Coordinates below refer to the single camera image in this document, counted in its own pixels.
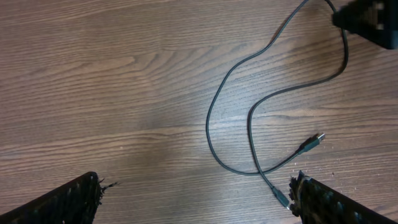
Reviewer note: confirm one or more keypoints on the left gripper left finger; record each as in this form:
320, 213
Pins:
75, 202

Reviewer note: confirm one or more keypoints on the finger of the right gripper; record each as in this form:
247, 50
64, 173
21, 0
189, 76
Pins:
374, 20

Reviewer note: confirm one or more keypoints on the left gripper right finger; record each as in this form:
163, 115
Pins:
316, 203

